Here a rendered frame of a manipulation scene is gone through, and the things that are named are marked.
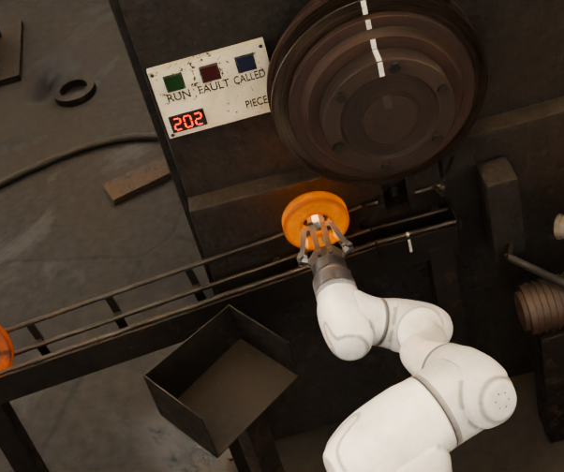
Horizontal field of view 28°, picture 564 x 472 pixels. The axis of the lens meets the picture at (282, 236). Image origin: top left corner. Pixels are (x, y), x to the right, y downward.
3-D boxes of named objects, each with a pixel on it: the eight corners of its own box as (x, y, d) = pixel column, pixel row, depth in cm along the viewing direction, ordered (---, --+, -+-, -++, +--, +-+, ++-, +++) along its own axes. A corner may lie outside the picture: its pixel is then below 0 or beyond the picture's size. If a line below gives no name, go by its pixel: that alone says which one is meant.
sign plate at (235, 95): (169, 134, 256) (146, 68, 244) (280, 104, 255) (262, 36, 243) (170, 140, 254) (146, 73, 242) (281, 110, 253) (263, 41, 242)
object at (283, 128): (291, 190, 260) (244, 15, 230) (490, 137, 259) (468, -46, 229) (296, 207, 255) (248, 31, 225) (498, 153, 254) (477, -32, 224)
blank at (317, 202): (272, 204, 256) (274, 213, 253) (336, 181, 254) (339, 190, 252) (292, 249, 266) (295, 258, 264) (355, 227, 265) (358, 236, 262)
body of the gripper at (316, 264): (316, 294, 246) (308, 265, 252) (353, 284, 245) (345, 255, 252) (309, 271, 240) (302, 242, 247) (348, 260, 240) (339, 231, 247)
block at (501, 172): (482, 234, 283) (472, 160, 267) (513, 226, 282) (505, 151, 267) (495, 262, 274) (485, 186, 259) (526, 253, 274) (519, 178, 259)
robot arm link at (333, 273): (362, 304, 242) (355, 286, 246) (354, 276, 236) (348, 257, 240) (320, 316, 242) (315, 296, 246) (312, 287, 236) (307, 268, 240)
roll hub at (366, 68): (333, 174, 246) (307, 67, 228) (457, 140, 245) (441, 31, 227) (337, 189, 242) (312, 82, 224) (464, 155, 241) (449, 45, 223)
